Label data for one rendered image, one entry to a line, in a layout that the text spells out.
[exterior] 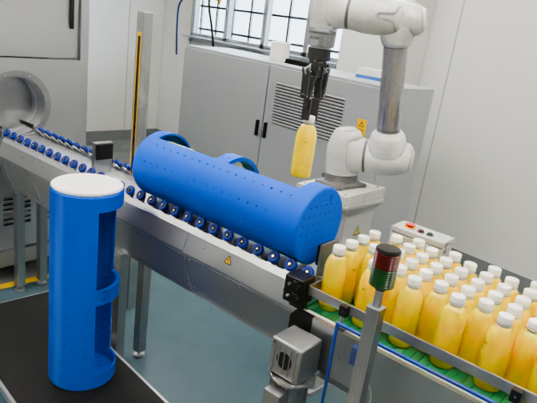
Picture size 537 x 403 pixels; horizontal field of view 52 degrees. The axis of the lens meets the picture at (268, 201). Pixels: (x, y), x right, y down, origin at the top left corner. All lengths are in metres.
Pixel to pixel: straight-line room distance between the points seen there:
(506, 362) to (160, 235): 1.39
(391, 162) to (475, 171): 2.22
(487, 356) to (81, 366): 1.64
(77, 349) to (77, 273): 0.35
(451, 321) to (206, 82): 3.57
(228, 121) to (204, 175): 2.50
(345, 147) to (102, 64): 5.02
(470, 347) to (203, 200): 1.05
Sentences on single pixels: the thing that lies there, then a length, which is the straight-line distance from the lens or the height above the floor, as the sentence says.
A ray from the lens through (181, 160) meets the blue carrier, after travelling 2.19.
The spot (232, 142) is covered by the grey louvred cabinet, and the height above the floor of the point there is 0.76.
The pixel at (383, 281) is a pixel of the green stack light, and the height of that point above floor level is 1.18.
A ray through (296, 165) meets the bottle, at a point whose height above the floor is 1.28.
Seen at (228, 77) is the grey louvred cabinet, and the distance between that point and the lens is 4.54.
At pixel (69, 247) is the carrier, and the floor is 0.81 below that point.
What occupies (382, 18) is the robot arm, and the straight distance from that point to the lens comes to 1.79.
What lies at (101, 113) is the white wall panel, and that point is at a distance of 7.27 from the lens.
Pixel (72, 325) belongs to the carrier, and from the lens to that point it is 2.43.
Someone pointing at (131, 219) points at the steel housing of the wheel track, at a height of 0.85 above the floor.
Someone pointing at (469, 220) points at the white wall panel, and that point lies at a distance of 4.75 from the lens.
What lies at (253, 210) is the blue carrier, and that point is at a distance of 1.91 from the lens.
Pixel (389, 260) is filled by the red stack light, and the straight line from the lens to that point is 1.36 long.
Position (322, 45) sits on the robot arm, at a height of 1.69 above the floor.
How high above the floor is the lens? 1.74
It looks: 18 degrees down
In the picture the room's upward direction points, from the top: 8 degrees clockwise
